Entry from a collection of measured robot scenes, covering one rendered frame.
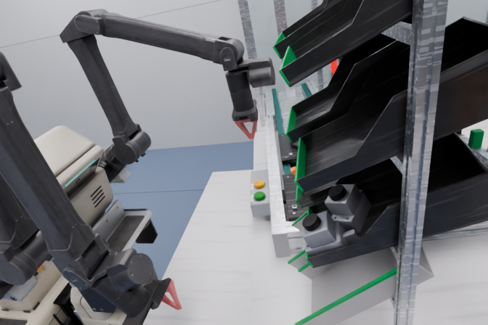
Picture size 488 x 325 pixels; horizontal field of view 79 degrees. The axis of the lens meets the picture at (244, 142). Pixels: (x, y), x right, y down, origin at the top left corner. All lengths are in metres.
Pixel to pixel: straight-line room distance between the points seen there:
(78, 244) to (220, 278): 0.49
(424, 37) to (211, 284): 0.86
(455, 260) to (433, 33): 0.80
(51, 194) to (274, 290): 0.63
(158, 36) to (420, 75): 0.64
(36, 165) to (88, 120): 3.77
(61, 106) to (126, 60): 1.22
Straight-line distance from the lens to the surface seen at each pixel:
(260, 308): 0.92
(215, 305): 0.95
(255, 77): 0.77
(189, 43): 0.80
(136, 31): 0.86
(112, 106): 0.98
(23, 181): 0.58
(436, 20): 0.33
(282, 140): 1.38
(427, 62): 0.34
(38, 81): 4.54
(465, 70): 0.39
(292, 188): 1.07
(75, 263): 0.66
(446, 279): 1.00
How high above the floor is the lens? 1.62
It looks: 27 degrees down
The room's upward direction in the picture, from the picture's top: 13 degrees counter-clockwise
